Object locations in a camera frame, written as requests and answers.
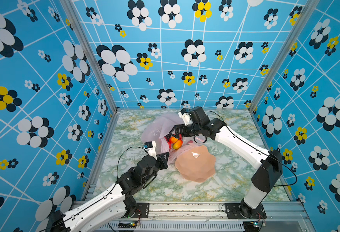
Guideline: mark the pink translucent plastic bag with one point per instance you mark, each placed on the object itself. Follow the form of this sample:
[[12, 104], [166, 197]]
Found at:
[[159, 128]]

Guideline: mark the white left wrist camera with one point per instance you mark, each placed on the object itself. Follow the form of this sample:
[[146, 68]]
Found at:
[[149, 148]]

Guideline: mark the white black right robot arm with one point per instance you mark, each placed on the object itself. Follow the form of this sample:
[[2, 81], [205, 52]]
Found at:
[[267, 163]]

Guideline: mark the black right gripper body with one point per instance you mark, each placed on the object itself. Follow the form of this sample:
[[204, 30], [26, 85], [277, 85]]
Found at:
[[189, 130]]

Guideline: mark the beige wavy fruit bowl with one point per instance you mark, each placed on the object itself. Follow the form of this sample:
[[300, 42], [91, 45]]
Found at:
[[196, 164]]

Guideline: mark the left aluminium corner post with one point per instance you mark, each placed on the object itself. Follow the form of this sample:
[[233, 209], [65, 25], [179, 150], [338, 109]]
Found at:
[[82, 38]]

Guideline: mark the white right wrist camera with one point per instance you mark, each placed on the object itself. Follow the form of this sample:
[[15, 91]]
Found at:
[[185, 116]]

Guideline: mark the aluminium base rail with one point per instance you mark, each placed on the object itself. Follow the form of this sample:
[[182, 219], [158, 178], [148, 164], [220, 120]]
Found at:
[[211, 217]]

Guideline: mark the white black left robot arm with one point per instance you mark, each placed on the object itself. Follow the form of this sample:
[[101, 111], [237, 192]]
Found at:
[[106, 194]]

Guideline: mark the right aluminium corner post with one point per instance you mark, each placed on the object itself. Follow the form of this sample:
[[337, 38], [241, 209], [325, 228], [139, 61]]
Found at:
[[281, 56]]

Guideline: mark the aluminium corner post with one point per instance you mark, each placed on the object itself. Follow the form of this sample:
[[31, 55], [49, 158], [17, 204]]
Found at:
[[82, 38], [281, 56]]

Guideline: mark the yellow red mango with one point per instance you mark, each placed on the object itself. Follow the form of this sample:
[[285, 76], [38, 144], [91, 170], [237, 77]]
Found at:
[[173, 140], [177, 145]]

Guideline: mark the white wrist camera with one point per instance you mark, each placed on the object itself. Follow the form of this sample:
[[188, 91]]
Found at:
[[185, 116], [149, 148]]

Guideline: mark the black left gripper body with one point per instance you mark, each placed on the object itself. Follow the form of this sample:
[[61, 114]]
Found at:
[[160, 163]]

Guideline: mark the red wrinkled apple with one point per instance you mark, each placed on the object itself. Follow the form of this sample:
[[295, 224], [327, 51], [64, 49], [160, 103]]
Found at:
[[168, 144]]

